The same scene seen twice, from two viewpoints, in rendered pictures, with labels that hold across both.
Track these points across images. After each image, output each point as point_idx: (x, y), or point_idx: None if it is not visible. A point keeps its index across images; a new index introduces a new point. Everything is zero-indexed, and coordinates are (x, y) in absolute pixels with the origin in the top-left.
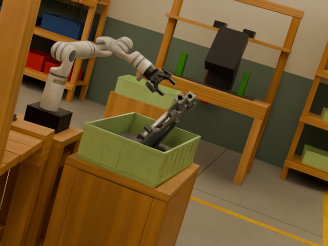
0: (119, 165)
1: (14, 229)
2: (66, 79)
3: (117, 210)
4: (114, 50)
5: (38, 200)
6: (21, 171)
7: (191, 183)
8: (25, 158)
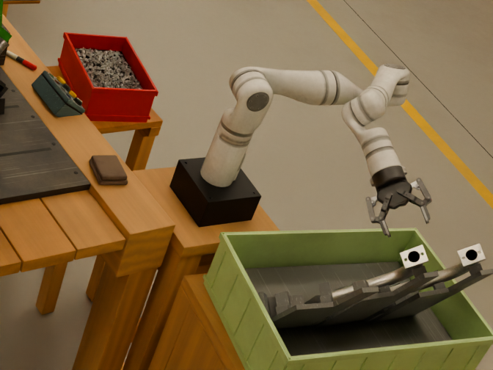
0: (239, 335)
1: (93, 349)
2: (245, 138)
3: None
4: (341, 112)
5: (147, 320)
6: (110, 269)
7: None
8: (106, 255)
